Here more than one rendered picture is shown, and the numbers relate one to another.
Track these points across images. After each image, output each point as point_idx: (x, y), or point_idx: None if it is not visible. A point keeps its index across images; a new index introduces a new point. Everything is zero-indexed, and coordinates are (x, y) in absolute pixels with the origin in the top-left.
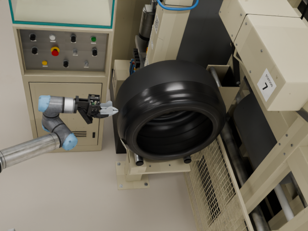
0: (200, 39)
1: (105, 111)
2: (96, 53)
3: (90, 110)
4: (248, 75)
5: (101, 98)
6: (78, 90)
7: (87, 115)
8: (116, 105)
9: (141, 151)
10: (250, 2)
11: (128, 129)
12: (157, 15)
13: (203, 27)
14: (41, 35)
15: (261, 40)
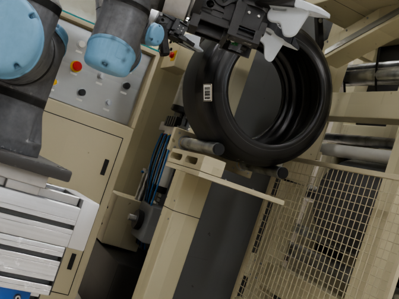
0: (262, 94)
1: (191, 38)
2: (129, 85)
3: (177, 24)
4: (335, 110)
5: (111, 171)
6: (84, 142)
7: (167, 37)
8: (192, 63)
9: (230, 112)
10: None
11: (222, 57)
12: None
13: (266, 78)
14: (68, 38)
15: None
